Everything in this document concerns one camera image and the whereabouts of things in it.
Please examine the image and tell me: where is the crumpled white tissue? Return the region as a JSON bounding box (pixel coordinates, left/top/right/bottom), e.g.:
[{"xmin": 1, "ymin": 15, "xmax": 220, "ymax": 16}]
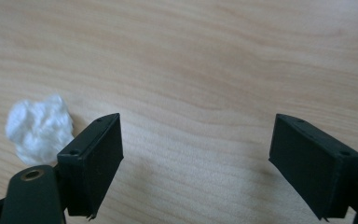
[{"xmin": 5, "ymin": 93, "xmax": 76, "ymax": 166}]

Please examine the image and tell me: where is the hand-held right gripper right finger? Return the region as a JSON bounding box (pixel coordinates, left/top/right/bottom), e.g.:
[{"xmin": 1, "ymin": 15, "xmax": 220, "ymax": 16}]
[{"xmin": 268, "ymin": 113, "xmax": 358, "ymax": 221}]

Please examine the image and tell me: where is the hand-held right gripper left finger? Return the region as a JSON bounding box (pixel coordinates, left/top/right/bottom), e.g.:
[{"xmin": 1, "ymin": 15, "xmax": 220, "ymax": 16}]
[{"xmin": 56, "ymin": 112, "xmax": 125, "ymax": 220}]

